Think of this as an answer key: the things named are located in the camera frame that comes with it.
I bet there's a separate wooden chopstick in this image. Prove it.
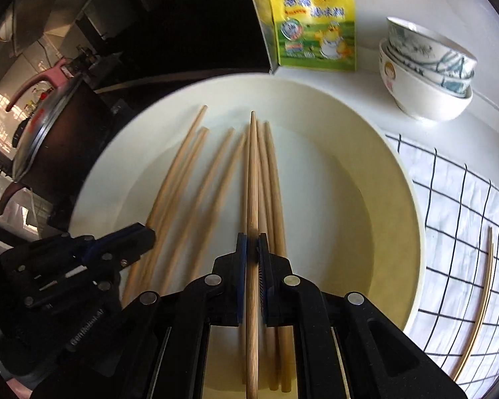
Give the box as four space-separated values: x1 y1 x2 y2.
121 104 208 306

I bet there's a large white plastic basin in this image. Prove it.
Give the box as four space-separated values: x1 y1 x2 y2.
69 75 423 330

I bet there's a dark pot with lid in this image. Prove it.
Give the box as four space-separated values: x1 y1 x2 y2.
0 76 115 231

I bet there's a white black grid cloth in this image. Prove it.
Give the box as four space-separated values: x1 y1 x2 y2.
389 134 499 398

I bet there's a plain white ceramic bowl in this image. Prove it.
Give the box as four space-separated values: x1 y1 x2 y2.
379 39 473 122

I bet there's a middle blue floral bowl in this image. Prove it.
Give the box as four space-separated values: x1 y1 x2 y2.
384 41 475 98

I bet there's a blue floral bowl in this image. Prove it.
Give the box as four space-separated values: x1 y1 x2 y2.
384 41 475 98
387 16 477 94

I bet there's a yellow green seasoning pouch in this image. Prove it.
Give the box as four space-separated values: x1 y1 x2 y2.
270 0 357 71

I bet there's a top blue floral bowl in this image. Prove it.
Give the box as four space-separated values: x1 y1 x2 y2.
387 16 477 94

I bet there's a pink pot handle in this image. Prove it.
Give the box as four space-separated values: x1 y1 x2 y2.
5 58 69 113

